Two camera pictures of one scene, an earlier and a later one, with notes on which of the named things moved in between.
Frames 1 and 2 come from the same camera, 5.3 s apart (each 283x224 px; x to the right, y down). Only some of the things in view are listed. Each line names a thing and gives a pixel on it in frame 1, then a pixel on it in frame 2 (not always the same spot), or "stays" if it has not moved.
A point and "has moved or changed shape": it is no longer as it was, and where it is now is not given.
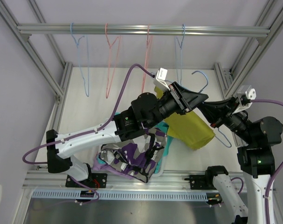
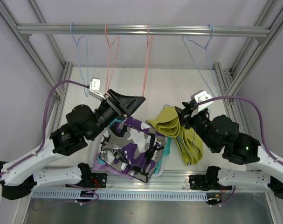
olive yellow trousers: x=190 y=128 has moved or changed shape
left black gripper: x=191 y=99 → x=123 y=106
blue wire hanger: x=203 y=86 → x=193 y=128
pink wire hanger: x=110 y=46 stays
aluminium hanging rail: x=144 y=30 stays
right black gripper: x=218 y=111 → x=184 y=115
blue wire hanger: x=176 y=54 → x=206 y=50
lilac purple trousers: x=98 y=166 stays
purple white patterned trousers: x=139 y=157 stays
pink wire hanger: x=148 y=44 stays
